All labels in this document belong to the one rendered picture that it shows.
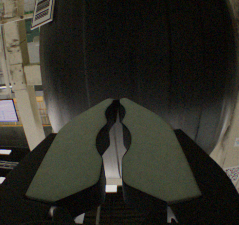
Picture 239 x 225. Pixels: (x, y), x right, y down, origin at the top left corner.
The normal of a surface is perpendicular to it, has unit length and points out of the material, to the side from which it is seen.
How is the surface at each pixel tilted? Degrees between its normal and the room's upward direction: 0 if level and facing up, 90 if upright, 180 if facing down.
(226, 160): 90
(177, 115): 87
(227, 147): 90
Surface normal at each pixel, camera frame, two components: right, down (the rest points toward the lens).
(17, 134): -0.01, 0.39
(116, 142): -0.01, 0.58
